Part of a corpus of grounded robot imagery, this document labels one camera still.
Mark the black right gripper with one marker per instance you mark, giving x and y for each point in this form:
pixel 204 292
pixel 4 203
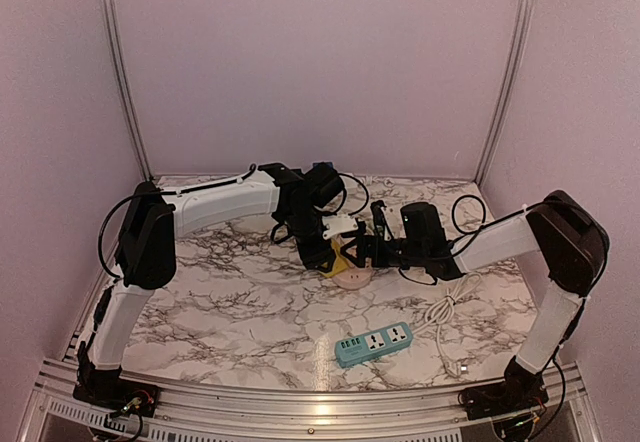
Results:
pixel 374 243

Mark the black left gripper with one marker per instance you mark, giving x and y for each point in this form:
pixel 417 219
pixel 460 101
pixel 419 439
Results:
pixel 313 257

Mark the yellow cube power socket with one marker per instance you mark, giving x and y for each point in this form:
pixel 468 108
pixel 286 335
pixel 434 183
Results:
pixel 339 263

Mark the pink round power socket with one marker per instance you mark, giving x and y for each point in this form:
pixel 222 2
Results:
pixel 353 279

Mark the blue cube power socket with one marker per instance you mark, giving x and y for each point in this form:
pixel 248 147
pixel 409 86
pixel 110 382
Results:
pixel 324 163

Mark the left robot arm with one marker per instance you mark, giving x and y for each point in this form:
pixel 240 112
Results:
pixel 145 257

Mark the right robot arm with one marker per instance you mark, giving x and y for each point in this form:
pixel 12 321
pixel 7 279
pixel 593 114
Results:
pixel 557 231

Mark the teal power strip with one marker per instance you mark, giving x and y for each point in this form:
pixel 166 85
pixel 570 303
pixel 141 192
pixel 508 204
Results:
pixel 359 349

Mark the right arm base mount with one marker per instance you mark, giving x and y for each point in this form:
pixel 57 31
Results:
pixel 519 390

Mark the aluminium front rail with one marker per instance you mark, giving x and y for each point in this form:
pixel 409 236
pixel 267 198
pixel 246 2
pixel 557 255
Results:
pixel 188 411

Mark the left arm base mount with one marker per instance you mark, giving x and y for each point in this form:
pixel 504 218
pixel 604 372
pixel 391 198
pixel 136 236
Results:
pixel 112 392

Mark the right aluminium frame post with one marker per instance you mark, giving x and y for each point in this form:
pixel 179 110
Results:
pixel 522 22

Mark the aluminium frame post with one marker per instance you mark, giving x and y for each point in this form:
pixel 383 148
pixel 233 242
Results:
pixel 124 89
pixel 522 22

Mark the left aluminium frame post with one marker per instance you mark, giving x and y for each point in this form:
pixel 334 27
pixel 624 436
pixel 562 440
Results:
pixel 124 89

